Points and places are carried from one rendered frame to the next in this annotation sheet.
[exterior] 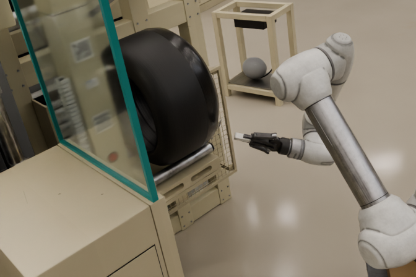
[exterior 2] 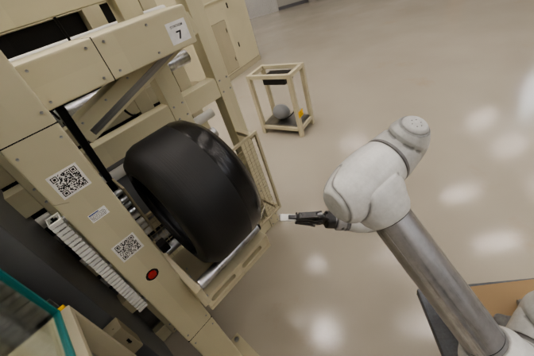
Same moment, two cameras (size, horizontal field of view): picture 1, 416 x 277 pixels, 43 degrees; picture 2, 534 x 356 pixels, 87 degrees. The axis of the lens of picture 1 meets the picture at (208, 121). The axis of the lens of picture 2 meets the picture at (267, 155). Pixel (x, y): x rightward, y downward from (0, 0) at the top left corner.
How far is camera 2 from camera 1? 116 cm
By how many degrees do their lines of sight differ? 6
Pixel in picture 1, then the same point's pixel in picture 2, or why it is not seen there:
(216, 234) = (272, 256)
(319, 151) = not seen: hidden behind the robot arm
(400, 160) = not seen: hidden behind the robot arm
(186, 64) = (214, 167)
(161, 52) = (182, 158)
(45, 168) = not seen: outside the picture
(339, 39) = (413, 127)
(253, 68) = (280, 112)
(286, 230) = (326, 248)
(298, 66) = (364, 178)
